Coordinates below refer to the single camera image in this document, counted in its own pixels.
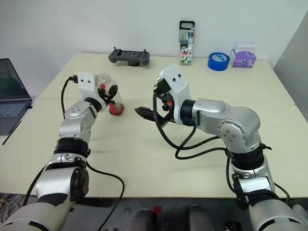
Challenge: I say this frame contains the white floor cables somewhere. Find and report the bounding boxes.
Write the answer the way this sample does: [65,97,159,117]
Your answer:
[0,192,26,218]

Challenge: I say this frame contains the purple tissue box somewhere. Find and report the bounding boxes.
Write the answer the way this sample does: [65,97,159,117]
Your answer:
[229,43,258,68]

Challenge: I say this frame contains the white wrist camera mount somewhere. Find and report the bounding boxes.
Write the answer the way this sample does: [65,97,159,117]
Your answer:
[76,71,107,113]
[156,63,191,125]

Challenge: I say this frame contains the grey handheld remote controller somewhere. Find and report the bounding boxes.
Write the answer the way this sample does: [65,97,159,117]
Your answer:
[108,46,151,67]

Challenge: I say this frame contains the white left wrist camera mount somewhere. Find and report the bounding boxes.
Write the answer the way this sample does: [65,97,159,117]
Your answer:
[76,71,107,113]

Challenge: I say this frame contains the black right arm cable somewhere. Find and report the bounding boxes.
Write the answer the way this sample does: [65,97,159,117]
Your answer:
[152,91,244,200]

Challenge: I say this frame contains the clear bottle with red tape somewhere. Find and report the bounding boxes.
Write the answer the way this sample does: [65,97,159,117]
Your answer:
[97,72,126,117]

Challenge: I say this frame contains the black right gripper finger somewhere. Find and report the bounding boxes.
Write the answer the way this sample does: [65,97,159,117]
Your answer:
[157,115,173,128]
[134,106,160,122]

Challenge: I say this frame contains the dark grey laptop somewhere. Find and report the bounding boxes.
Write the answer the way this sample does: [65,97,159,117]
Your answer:
[0,58,33,136]

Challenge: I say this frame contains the marker pen pack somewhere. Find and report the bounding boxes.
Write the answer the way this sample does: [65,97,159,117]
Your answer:
[179,20,195,65]

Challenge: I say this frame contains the blue tape roll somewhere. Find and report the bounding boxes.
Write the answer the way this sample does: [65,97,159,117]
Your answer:
[207,51,231,72]

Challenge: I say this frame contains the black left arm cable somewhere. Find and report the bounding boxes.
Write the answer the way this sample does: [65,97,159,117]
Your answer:
[23,75,126,229]

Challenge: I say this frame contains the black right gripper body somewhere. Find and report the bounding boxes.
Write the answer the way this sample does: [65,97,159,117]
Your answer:
[153,80,175,125]

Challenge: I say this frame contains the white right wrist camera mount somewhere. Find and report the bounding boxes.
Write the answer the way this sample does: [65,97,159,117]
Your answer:
[156,63,191,125]

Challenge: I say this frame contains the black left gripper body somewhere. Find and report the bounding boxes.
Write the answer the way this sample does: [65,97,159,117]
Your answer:
[97,87,110,104]

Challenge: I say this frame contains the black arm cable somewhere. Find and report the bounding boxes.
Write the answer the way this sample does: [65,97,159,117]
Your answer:
[23,75,126,229]
[152,91,244,200]

